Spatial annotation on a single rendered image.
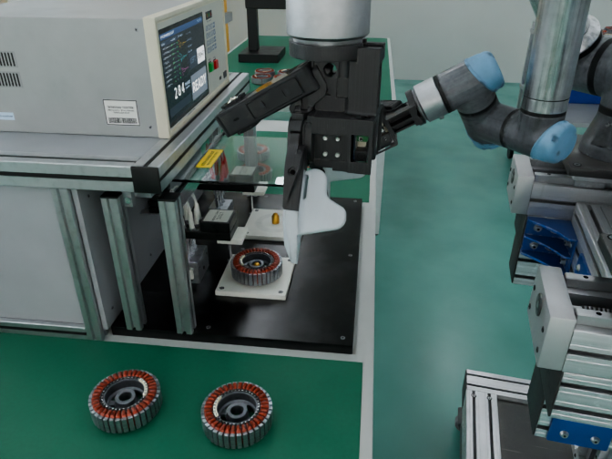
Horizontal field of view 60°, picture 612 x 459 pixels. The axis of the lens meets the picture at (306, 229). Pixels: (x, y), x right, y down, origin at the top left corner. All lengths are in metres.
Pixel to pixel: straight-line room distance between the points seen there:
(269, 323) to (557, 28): 0.71
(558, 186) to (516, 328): 1.27
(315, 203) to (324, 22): 0.16
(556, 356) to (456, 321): 1.58
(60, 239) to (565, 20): 0.91
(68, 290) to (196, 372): 0.29
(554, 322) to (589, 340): 0.05
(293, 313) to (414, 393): 1.02
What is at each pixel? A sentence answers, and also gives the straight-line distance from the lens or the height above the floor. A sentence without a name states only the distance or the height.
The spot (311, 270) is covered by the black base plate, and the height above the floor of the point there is 0.77.
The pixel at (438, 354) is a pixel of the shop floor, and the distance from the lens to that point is 2.21.
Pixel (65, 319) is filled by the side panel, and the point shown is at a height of 0.78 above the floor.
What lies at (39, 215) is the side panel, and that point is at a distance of 1.03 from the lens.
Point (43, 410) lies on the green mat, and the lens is 1.03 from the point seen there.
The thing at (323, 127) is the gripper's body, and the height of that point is 1.28.
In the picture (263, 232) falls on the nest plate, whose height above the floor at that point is 0.78.
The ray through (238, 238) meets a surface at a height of 0.88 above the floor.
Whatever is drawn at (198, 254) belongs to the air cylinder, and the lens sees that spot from 1.20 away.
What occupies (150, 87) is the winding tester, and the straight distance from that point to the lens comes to 0.99.
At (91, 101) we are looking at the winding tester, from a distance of 1.05.
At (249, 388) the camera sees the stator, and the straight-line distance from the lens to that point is 0.92.
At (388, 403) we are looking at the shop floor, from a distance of 1.99.
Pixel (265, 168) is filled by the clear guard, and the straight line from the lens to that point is 0.98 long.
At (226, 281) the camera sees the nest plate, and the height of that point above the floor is 0.78.
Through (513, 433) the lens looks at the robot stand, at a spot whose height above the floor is 0.21.
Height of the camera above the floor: 1.43
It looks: 29 degrees down
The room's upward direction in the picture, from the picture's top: straight up
